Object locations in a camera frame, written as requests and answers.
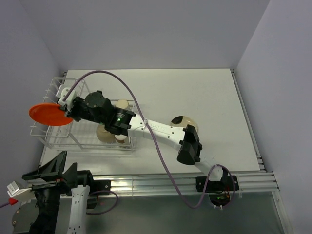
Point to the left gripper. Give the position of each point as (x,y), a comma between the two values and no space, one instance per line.
(53,170)

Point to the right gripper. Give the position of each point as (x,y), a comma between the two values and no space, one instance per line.
(71,113)

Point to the orange plate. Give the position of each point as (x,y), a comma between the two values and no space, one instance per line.
(49,114)

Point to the white ceramic bowl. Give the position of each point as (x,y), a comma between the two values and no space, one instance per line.
(103,135)

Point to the steel cup brown base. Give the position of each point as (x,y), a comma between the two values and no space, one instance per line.
(123,104)
(121,139)

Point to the beige plate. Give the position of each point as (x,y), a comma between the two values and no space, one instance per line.
(183,121)

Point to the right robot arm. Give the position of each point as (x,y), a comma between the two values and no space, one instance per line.
(122,122)

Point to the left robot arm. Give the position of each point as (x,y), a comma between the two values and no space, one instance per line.
(31,219)

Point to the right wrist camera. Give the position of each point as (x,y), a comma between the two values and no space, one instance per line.
(65,97)

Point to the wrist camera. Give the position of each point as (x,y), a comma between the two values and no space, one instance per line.
(65,97)
(19,193)

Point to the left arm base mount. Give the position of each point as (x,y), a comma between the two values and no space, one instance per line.
(101,185)

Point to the white wire dish rack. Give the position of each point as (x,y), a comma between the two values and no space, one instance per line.
(76,136)

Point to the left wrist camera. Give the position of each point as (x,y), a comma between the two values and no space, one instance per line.
(19,193)

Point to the aluminium mounting rail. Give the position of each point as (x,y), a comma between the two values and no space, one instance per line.
(160,184)

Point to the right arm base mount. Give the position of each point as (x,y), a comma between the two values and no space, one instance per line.
(227,183)

